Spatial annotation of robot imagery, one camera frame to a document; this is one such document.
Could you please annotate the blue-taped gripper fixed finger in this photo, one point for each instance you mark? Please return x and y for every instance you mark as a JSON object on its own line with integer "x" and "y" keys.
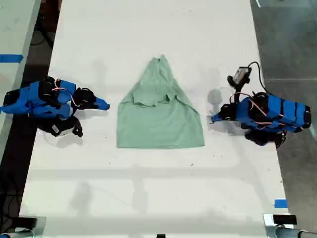
{"x": 217, "y": 116}
{"x": 102, "y": 104}

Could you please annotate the black camera stalk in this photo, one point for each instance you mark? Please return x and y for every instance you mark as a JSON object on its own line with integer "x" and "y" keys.
{"x": 238, "y": 89}

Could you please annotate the black camera box white label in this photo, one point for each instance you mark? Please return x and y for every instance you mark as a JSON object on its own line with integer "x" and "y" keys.
{"x": 62, "y": 127}

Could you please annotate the long blue tape strip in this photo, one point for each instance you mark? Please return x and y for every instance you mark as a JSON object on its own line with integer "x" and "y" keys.
{"x": 10, "y": 58}

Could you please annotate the black gripper moving finger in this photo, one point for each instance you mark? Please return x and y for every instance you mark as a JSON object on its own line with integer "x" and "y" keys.
{"x": 91, "y": 107}

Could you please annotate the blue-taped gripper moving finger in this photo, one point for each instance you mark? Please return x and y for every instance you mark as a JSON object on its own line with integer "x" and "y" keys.
{"x": 216, "y": 121}

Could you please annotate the small black box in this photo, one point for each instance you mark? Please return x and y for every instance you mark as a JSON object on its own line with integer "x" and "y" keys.
{"x": 24, "y": 221}
{"x": 284, "y": 219}

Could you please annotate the blue and black robot arm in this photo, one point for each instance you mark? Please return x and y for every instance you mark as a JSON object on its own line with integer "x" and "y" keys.
{"x": 37, "y": 104}
{"x": 280, "y": 111}

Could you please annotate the pale side table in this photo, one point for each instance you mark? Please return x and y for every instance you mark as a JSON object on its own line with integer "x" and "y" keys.
{"x": 12, "y": 29}

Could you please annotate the short blue tape piece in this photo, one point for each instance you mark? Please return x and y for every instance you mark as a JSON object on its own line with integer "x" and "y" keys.
{"x": 281, "y": 203}

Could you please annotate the tiny black clamp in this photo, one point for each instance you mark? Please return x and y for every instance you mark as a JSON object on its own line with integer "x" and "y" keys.
{"x": 161, "y": 235}

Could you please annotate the black camera box grey face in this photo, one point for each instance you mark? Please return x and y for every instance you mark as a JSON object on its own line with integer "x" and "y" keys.
{"x": 239, "y": 74}

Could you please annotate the pale green T-shirt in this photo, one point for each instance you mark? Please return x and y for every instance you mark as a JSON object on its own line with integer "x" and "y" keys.
{"x": 161, "y": 124}

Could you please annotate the silver metal bracket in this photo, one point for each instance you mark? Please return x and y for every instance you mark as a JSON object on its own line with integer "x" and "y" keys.
{"x": 268, "y": 223}

